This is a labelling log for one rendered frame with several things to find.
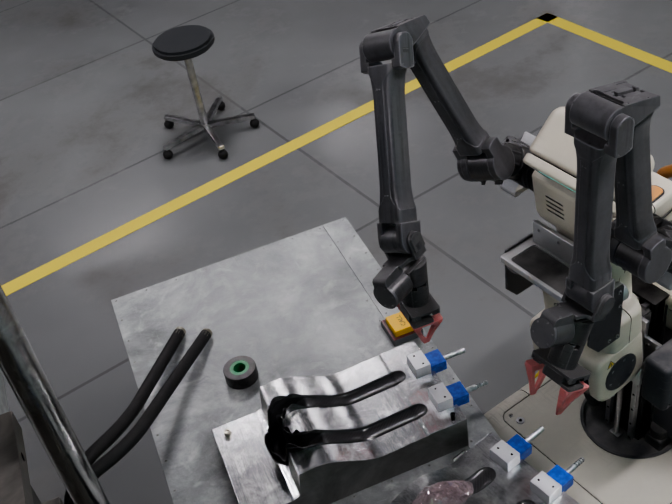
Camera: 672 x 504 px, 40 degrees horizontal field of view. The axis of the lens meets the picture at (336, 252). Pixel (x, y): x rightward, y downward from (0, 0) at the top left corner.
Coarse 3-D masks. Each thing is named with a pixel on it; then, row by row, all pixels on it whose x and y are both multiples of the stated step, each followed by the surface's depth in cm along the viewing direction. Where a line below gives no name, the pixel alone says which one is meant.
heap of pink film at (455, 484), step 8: (456, 480) 182; (424, 488) 177; (432, 488) 179; (440, 488) 179; (448, 488) 179; (456, 488) 179; (464, 488) 180; (472, 488) 183; (424, 496) 176; (432, 496) 175; (440, 496) 177; (448, 496) 177; (456, 496) 177; (464, 496) 180
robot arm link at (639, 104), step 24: (600, 96) 147; (624, 96) 146; (648, 96) 146; (576, 120) 147; (600, 120) 143; (648, 120) 150; (648, 144) 154; (624, 168) 156; (648, 168) 158; (624, 192) 160; (648, 192) 162; (624, 216) 165; (648, 216) 166; (624, 240) 169; (648, 240) 168; (648, 264) 168
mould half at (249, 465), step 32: (384, 352) 211; (288, 384) 201; (320, 384) 205; (352, 384) 205; (416, 384) 202; (256, 416) 205; (288, 416) 194; (320, 416) 195; (352, 416) 198; (384, 416) 197; (448, 416) 194; (224, 448) 199; (256, 448) 198; (320, 448) 187; (352, 448) 190; (384, 448) 191; (416, 448) 192; (448, 448) 196; (256, 480) 192; (288, 480) 190; (320, 480) 186; (352, 480) 190; (384, 480) 194
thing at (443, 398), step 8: (440, 384) 198; (456, 384) 199; (480, 384) 199; (432, 392) 196; (440, 392) 196; (448, 392) 196; (456, 392) 197; (464, 392) 197; (432, 400) 197; (440, 400) 194; (448, 400) 194; (456, 400) 196; (464, 400) 197; (440, 408) 195; (448, 408) 196
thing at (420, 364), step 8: (416, 352) 206; (432, 352) 207; (456, 352) 207; (464, 352) 207; (408, 360) 205; (416, 360) 204; (424, 360) 203; (432, 360) 205; (440, 360) 204; (416, 368) 202; (424, 368) 202; (432, 368) 204; (440, 368) 205; (416, 376) 203
